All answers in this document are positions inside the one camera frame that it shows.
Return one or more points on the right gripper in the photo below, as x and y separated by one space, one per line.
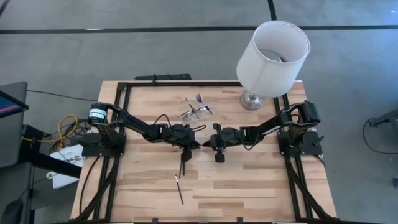
230 138

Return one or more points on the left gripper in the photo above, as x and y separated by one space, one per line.
180 135

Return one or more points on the thin black makeup brush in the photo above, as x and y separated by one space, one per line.
180 174
189 104

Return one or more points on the large dark powder makeup brush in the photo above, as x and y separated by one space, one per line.
193 109

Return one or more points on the large brown bristle makeup brush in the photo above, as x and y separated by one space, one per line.
199 97

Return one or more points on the long printed black makeup brush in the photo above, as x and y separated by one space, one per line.
179 191

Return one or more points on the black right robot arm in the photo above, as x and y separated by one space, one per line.
270 124

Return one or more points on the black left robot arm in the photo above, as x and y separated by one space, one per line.
136 124

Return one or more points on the clear acrylic brush organizer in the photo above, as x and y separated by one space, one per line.
189 119

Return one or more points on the black mounting bar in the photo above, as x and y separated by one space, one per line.
168 76

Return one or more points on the black edge clamp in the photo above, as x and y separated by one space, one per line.
239 220
155 221

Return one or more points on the white shade silver table lamp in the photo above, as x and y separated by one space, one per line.
267 71

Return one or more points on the white paper sheet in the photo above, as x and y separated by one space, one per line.
70 154

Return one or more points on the black stand beam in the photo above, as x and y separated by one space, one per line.
49 163

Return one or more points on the black power box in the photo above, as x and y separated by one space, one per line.
32 132

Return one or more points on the laptop with lit screen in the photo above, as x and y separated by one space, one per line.
9 107

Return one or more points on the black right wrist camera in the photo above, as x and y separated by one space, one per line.
219 157

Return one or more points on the black aluminium table frame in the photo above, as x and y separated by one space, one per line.
186 84

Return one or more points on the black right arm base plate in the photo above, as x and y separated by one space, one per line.
312 146

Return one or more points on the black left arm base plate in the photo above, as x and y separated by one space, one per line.
90 149

